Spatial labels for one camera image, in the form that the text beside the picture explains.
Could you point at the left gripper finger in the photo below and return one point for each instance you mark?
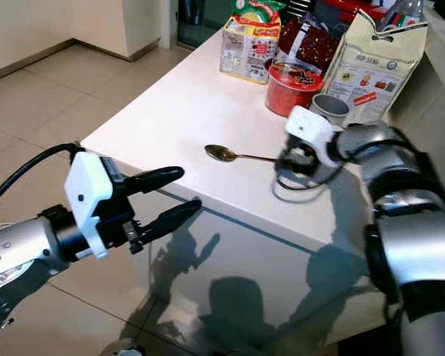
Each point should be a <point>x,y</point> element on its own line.
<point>172,215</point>
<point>154,179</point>

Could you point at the metal spoon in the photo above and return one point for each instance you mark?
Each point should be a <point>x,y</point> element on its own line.
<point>221,153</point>

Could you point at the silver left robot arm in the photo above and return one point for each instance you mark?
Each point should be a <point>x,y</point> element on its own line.
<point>22,252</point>

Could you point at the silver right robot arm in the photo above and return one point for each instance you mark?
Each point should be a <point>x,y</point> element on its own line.
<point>411,237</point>

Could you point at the grey metal cup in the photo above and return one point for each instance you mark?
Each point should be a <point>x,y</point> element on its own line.
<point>332,110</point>

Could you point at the red round canister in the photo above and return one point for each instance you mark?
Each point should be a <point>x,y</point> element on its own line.
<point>291,90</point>

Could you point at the cream printed food bag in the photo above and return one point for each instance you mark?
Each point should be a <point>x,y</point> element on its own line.
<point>374,70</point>

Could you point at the dark red snack bag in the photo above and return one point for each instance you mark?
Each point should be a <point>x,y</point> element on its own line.
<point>315,43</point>

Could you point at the yellow green food package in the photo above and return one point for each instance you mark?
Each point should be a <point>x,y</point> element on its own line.
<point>251,44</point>

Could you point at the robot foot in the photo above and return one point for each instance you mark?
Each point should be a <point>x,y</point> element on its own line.
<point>122,347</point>

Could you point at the dark glass door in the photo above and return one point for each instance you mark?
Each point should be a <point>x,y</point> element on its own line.
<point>200,21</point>

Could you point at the clear plastic bottle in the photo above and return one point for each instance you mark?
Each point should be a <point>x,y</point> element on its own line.
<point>404,11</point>

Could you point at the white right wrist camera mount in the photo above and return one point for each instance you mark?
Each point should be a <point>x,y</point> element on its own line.
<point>310,130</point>

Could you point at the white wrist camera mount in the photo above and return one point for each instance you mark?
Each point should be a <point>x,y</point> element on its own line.
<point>310,130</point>
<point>87,196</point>

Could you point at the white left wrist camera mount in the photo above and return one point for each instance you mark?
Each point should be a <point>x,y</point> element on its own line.
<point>87,196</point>

